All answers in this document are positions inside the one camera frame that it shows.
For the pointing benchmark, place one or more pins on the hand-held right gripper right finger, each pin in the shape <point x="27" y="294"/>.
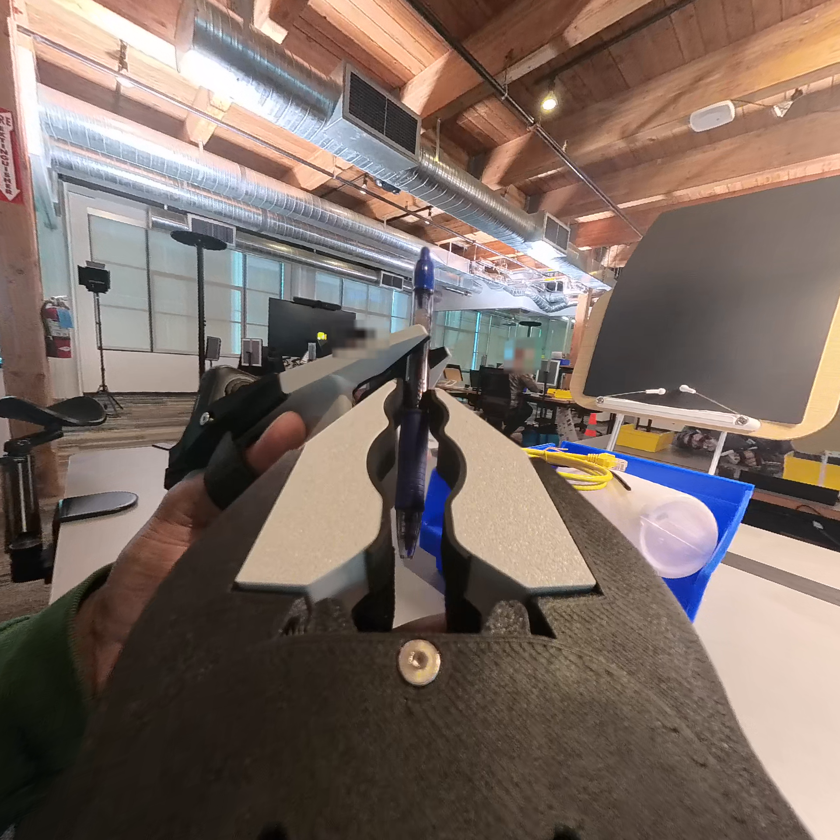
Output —
<point x="518" y="518"/>

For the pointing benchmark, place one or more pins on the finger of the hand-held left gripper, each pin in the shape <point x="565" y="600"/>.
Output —
<point x="438" y="361"/>
<point x="341" y="374"/>

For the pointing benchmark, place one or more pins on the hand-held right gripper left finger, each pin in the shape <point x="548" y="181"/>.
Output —
<point x="315" y="512"/>

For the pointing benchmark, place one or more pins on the blue pen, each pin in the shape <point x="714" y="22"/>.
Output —
<point x="413" y="459"/>

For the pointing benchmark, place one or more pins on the blue plastic bin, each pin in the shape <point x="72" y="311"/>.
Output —
<point x="728" y="505"/>

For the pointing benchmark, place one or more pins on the person's left forearm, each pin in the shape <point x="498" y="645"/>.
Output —
<point x="33" y="689"/>

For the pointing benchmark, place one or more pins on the person's right hand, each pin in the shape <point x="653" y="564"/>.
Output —
<point x="420" y="625"/>

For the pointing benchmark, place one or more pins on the person's left hand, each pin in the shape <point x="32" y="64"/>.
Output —
<point x="151" y="558"/>

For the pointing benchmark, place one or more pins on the black television screen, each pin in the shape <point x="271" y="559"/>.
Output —
<point x="295" y="328"/>

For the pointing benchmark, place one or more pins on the orange traffic cone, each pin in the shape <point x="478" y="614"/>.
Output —
<point x="592" y="428"/>

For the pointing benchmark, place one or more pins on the yellow bin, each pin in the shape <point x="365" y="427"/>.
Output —
<point x="643" y="438"/>
<point x="810" y="471"/>

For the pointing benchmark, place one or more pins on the white plastic bottle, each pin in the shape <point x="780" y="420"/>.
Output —
<point x="676" y="535"/>

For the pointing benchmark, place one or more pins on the black floor lamp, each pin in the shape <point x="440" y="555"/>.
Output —
<point x="197" y="238"/>

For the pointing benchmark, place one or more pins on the red fire extinguisher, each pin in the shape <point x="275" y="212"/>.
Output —
<point x="58" y="334"/>

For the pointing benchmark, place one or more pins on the black light stand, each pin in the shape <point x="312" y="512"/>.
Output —
<point x="93" y="277"/>

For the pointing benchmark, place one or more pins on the white board stand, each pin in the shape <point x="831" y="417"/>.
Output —
<point x="718" y="453"/>

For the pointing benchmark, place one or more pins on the ceiling spot light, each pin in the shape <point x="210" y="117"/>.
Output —
<point x="549" y="102"/>

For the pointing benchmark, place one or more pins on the black ceiling pipe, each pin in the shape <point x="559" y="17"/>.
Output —
<point x="472" y="64"/>

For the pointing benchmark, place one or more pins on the red fire extinguisher sign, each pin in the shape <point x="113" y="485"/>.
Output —
<point x="8" y="157"/>

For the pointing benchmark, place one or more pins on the white ceiling device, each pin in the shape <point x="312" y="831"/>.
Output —
<point x="712" y="116"/>

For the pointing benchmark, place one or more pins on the white board rail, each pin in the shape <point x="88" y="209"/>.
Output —
<point x="669" y="410"/>

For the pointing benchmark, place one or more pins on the wooden post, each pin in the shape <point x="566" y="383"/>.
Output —
<point x="23" y="328"/>

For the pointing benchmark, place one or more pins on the black board with wooden frame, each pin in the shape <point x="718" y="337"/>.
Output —
<point x="709" y="295"/>

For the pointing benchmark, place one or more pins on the thin spiral metal duct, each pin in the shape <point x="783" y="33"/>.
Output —
<point x="98" y="167"/>

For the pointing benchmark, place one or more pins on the metal duct with vent grilles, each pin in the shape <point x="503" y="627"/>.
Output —
<point x="262" y="65"/>

